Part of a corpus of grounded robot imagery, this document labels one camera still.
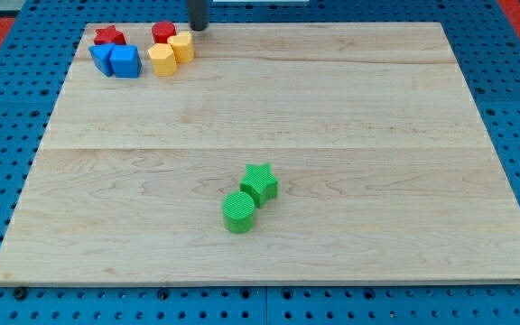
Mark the yellow heart block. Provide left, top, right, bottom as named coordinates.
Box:
left=167, top=31, right=195, bottom=63

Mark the green star block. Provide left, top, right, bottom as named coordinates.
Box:
left=240, top=162, right=279, bottom=208

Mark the wooden board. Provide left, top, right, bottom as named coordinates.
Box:
left=0, top=23, right=520, bottom=287

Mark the red star block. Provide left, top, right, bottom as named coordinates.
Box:
left=94, top=25, right=126, bottom=45

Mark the blue pentagon block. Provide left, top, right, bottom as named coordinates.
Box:
left=109, top=45, right=142, bottom=79

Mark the green cylinder block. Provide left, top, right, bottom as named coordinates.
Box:
left=222, top=191, right=255, bottom=234

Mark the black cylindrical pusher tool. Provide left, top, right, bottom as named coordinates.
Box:
left=187, top=0, right=209, bottom=32

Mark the yellow hexagon block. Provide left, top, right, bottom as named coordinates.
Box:
left=148, top=43, right=178, bottom=77

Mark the blue triangle block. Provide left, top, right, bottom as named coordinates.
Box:
left=88, top=43, right=116, bottom=77

